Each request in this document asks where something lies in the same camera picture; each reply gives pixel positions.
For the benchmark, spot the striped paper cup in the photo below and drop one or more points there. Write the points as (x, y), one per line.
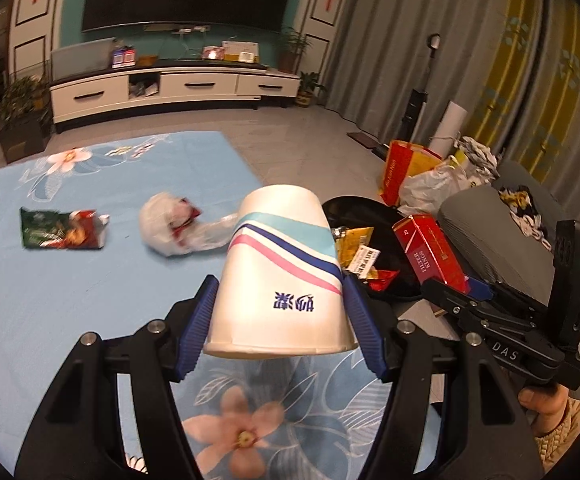
(281, 290)

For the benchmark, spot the red yellow shopping bag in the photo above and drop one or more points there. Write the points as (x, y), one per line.
(404, 160)

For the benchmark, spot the person right hand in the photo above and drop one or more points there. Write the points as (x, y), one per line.
(549, 404)

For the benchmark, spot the white plastic bag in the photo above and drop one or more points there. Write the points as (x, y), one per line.
(425, 192)

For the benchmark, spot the white bag with red item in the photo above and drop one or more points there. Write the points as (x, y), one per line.
(172, 226)

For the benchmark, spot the floral blue tablecloth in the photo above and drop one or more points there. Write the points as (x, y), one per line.
(313, 417)

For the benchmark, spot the grey sofa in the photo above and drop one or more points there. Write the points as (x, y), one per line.
(490, 245)

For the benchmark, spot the black trash bin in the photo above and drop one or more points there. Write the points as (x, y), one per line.
(397, 282)

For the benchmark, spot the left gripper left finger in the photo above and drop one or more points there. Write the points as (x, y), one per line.
(76, 431)

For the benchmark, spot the white paper roll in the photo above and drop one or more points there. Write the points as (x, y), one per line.
(444, 137)

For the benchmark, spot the upright vacuum cleaner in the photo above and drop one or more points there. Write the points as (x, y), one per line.
(419, 96)

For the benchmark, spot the red foil wrapper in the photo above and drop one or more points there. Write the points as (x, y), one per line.
(380, 280)

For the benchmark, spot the white tv cabinet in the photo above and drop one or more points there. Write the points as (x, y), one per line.
(116, 90)

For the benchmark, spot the yellow snack bag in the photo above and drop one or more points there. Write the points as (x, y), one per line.
(347, 241)

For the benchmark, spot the red cigarette box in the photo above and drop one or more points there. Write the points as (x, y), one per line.
(429, 252)

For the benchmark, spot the clear printed plastic bag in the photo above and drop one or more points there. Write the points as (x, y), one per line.
(363, 262)

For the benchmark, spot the red green biscuit bag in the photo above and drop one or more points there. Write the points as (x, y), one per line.
(50, 229)

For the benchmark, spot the potted plant on cabinet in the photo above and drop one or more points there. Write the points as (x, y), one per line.
(291, 45)

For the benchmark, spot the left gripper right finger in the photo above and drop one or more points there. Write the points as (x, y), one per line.
(450, 413)

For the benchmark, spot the plants stand at left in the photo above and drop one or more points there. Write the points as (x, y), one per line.
(26, 112)

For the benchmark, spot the potted plant on floor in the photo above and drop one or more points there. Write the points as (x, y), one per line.
(309, 85)

